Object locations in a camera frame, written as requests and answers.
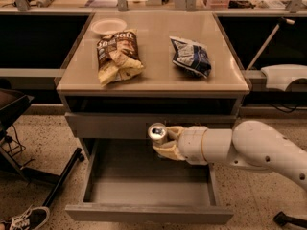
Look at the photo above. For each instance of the grey drawer cabinet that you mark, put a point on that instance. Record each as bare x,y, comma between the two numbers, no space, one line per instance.
162,87

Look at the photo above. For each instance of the silver blue redbull can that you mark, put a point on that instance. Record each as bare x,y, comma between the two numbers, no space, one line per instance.
158,133

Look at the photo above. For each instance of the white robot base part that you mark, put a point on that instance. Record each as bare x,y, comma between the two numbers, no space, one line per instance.
281,76

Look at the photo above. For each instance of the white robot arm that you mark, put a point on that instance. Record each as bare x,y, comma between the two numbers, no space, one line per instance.
251,145

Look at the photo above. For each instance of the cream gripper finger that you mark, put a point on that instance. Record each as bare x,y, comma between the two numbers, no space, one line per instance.
174,132
169,150

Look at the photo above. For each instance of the blue chip bag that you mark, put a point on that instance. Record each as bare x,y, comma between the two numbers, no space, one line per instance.
191,56

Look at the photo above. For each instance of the open grey middle drawer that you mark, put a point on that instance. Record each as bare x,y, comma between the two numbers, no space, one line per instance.
126,181

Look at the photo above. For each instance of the black white sneaker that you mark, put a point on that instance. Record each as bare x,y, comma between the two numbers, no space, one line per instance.
32,219

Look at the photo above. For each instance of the closed grey top drawer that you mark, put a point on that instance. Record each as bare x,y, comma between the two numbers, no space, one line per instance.
135,125

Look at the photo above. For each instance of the brown salt chip bag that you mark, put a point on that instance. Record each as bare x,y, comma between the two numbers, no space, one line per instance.
118,57

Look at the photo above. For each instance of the black chair base leg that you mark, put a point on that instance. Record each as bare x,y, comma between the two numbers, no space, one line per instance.
282,219

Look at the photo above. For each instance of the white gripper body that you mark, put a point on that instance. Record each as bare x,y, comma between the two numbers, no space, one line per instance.
191,144

